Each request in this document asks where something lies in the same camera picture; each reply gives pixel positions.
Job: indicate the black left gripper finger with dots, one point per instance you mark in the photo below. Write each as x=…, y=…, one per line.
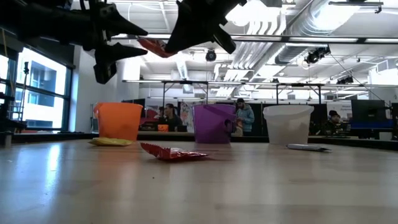
x=121, y=26
x=115, y=53

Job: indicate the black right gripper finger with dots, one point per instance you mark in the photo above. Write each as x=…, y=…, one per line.
x=186, y=28
x=199, y=39

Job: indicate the red Skittles candy pack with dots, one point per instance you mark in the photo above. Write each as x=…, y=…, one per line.
x=155, y=46
x=174, y=154

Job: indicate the yellow Sour Patch candy pack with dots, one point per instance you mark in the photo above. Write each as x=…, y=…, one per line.
x=110, y=142

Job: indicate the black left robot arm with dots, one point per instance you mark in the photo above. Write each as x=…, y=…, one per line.
x=46, y=21

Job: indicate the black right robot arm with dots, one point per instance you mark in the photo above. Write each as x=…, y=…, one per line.
x=270, y=3

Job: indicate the black ceiling spotlight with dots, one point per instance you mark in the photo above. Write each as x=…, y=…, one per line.
x=211, y=56

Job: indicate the black computer monitor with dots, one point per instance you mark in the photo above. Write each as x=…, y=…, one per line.
x=138, y=102
x=368, y=110

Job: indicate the orange plastic bucket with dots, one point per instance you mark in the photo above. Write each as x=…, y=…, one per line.
x=118, y=123

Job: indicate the person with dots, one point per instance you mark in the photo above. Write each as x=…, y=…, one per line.
x=333, y=119
x=172, y=119
x=160, y=111
x=247, y=115

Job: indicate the large dark-framed window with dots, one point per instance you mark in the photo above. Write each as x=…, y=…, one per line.
x=43, y=93

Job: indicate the black tripod stand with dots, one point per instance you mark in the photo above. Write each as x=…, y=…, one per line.
x=26, y=67

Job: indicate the purple plastic bucket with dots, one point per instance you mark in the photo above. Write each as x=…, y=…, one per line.
x=211, y=124

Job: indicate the small orange pumpkin bucket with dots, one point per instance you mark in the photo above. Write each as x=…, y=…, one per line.
x=163, y=128

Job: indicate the white plastic bucket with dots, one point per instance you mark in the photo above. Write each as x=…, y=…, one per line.
x=287, y=127

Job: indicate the black equipment rack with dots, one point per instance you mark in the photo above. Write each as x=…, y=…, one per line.
x=3, y=124

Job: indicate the black ceiling track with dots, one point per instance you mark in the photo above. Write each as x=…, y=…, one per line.
x=354, y=3

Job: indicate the white blue Hershey's bar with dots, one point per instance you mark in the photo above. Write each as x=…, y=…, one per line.
x=306, y=147

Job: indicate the white sign board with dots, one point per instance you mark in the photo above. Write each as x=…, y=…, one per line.
x=345, y=107

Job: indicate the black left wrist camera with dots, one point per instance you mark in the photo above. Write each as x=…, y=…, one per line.
x=104, y=73

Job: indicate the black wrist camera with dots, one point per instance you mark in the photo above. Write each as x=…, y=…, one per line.
x=104, y=73
x=225, y=40

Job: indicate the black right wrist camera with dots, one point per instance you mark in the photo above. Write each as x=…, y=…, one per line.
x=225, y=40

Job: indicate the white ventilation duct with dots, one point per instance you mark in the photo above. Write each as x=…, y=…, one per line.
x=183, y=71

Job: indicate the black metal frame stand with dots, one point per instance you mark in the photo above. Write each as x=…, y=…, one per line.
x=298, y=84
x=186, y=82

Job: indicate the black ceiling camera cluster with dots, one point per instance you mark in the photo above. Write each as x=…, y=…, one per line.
x=315, y=56

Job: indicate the long ceiling light rail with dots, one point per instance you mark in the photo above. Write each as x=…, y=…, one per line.
x=326, y=39

